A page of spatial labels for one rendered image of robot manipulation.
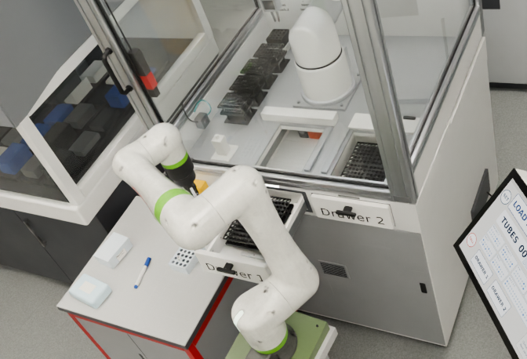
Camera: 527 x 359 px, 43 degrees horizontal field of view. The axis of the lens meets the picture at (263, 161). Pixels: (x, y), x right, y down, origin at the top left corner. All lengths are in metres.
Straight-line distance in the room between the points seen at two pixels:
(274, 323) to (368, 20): 0.90
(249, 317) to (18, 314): 2.23
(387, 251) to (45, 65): 1.44
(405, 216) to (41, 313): 2.29
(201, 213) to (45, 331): 2.23
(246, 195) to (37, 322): 2.34
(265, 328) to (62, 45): 1.36
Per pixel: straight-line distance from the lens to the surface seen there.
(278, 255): 1.90
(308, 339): 2.17
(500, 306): 1.90
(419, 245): 2.38
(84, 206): 2.86
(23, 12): 2.60
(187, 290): 2.49
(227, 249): 2.44
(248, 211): 1.76
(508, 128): 3.82
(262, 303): 1.98
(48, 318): 3.87
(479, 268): 1.97
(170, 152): 2.10
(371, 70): 1.86
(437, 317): 2.75
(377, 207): 2.26
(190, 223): 1.71
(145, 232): 2.78
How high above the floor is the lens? 2.59
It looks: 40 degrees down
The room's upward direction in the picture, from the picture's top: 23 degrees counter-clockwise
